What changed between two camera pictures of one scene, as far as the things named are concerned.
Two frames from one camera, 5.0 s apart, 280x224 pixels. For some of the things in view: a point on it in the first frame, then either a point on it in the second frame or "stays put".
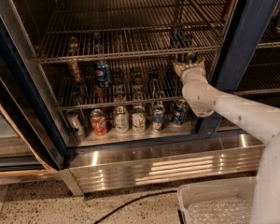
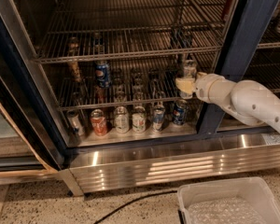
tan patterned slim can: (77, 76) stays put
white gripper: (189, 71) -> (204, 87)
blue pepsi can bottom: (179, 111) stays put
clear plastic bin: (224, 202) stays put
